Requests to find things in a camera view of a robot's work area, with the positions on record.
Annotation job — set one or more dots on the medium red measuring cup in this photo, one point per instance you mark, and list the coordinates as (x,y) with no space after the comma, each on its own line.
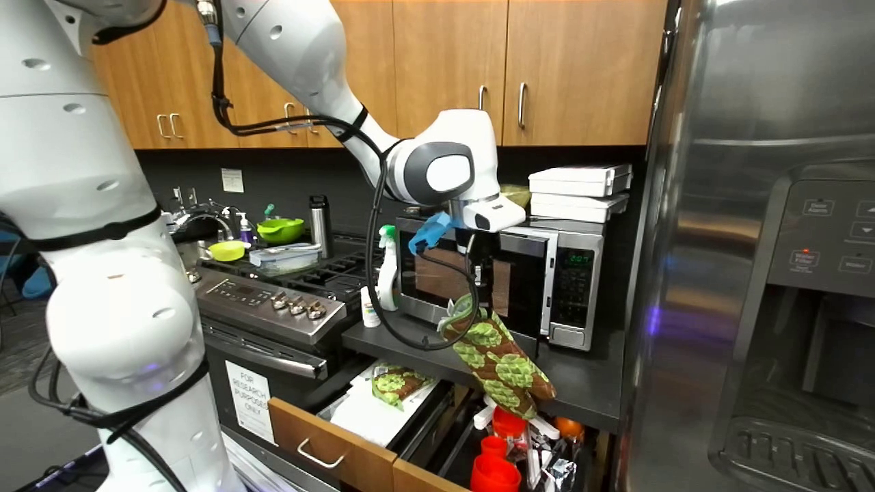
(507,425)

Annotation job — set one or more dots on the white boxes on microwave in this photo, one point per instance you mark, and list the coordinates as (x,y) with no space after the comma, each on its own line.
(581,193)

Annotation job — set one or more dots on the steel thermos bottle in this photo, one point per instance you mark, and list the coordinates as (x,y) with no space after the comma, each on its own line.
(317,208)

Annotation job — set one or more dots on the wooden upper cabinets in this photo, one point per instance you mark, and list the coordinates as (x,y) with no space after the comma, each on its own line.
(548,73)

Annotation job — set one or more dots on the small white plastic bottle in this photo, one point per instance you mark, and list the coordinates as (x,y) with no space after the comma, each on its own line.
(366,309)

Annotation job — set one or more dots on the stainless steel microwave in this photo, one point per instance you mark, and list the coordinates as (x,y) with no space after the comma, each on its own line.
(541,279)

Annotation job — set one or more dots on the stainless steel refrigerator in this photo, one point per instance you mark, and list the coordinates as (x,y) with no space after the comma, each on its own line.
(751,358)

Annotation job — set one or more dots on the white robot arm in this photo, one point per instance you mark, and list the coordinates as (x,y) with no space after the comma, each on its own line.
(122,316)

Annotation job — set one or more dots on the green bowl by sink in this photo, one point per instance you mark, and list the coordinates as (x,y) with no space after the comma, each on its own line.
(280,230)

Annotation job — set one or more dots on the large red measuring cup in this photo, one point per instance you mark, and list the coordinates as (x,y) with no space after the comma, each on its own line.
(494,472)

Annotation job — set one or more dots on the green brown oven mitt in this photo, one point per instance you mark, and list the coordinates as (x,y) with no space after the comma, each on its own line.
(494,357)

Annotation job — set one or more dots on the white spray bottle green cap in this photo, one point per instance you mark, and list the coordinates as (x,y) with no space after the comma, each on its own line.
(388,267)

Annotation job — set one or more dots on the black gas stove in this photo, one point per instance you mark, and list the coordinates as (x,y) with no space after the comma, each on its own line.
(272,343)

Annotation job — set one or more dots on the wood front open drawer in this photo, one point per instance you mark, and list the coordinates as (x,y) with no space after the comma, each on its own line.
(438,446)

